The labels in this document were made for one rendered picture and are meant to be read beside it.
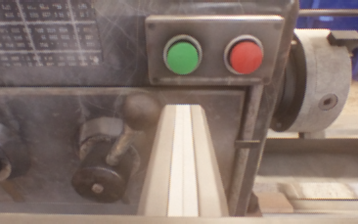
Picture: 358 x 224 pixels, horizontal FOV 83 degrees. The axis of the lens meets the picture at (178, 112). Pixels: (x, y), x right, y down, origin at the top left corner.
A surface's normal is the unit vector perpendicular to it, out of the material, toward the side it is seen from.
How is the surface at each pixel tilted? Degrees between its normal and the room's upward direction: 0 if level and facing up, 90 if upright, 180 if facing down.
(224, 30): 90
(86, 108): 90
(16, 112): 90
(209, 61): 90
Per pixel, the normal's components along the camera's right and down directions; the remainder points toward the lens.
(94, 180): -0.02, 0.51
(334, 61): -0.02, -0.18
